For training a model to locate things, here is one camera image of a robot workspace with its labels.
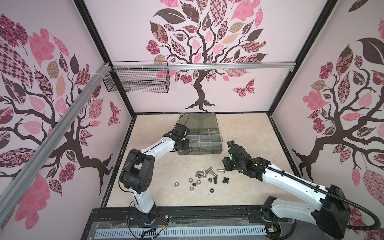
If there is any black wire mesh basket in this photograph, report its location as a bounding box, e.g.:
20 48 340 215
103 60 171 94

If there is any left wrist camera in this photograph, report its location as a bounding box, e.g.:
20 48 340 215
173 123 188 138

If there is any aluminium rail wall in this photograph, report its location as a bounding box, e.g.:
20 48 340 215
1 63 111 224
113 62 296 71

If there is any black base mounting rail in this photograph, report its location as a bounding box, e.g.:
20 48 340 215
87 205 279 226

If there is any white slotted cable duct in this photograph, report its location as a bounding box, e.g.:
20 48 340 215
94 226 267 240

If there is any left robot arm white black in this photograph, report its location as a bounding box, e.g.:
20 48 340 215
119 133 189 214

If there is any aluminium rail left wall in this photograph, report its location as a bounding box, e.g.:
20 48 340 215
1 63 111 224

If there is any aluminium rail back wall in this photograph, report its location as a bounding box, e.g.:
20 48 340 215
113 62 296 71

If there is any silver hex bolt upright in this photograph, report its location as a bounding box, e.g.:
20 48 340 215
205 167 213 174

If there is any black corrugated cable conduit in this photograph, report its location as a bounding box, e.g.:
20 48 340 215
227 142 382 231

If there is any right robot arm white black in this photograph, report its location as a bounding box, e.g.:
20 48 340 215
223 141 351 239

